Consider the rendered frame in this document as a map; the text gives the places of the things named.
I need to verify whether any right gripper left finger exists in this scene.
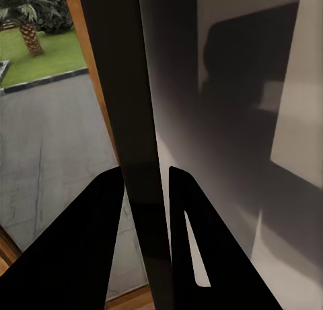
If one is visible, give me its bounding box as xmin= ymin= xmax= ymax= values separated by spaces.
xmin=0 ymin=166 xmax=125 ymax=310

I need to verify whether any poster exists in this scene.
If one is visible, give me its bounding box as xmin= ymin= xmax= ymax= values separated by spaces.
xmin=80 ymin=0 xmax=174 ymax=310

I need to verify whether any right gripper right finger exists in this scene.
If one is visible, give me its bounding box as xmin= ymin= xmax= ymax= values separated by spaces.
xmin=169 ymin=166 xmax=283 ymax=310

